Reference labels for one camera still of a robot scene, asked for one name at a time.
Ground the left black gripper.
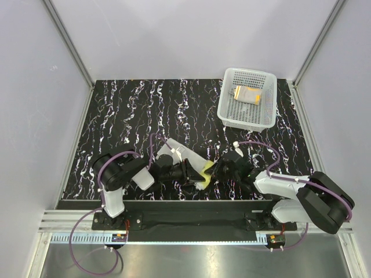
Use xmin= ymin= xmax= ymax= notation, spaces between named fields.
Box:
xmin=159 ymin=159 xmax=205 ymax=186

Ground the yellow and grey towel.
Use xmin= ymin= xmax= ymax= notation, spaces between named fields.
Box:
xmin=155 ymin=138 xmax=212 ymax=191

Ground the orange towel with grey pattern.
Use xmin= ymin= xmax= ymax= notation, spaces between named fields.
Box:
xmin=234 ymin=86 xmax=263 ymax=105

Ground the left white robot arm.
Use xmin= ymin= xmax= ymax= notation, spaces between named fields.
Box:
xmin=93 ymin=150 xmax=206 ymax=229

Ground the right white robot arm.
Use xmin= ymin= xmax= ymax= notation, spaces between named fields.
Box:
xmin=204 ymin=151 xmax=355 ymax=235

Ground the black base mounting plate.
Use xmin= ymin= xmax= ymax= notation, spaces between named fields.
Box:
xmin=91 ymin=199 xmax=299 ymax=243

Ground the white perforated plastic basket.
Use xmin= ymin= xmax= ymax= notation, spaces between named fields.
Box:
xmin=217 ymin=68 xmax=277 ymax=132

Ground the right connector block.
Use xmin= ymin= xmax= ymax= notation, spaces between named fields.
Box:
xmin=268 ymin=234 xmax=286 ymax=246

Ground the connector block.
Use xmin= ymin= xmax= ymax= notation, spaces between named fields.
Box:
xmin=111 ymin=233 xmax=128 ymax=244
xmin=268 ymin=234 xmax=286 ymax=246

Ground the left connector block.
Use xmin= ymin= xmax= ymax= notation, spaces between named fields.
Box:
xmin=111 ymin=233 xmax=128 ymax=244

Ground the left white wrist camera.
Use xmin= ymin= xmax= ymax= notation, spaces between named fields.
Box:
xmin=170 ymin=146 xmax=185 ymax=162

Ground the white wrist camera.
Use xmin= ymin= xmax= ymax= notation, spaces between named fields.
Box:
xmin=233 ymin=141 xmax=244 ymax=157
xmin=170 ymin=146 xmax=185 ymax=162

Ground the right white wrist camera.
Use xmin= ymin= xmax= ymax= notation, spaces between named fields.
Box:
xmin=233 ymin=141 xmax=244 ymax=157

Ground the aluminium cross rail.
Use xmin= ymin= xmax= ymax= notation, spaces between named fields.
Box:
xmin=38 ymin=210 xmax=353 ymax=234

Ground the white slotted cable duct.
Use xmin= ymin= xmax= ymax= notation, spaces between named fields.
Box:
xmin=51 ymin=232 xmax=267 ymax=246

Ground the left aluminium frame post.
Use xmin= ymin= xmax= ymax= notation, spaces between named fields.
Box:
xmin=41 ymin=0 xmax=95 ymax=89

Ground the aluminium frame post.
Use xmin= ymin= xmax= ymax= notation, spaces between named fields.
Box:
xmin=41 ymin=0 xmax=95 ymax=89
xmin=292 ymin=0 xmax=347 ymax=88

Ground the right aluminium frame post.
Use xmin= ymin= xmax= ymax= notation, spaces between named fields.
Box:
xmin=292 ymin=0 xmax=347 ymax=88

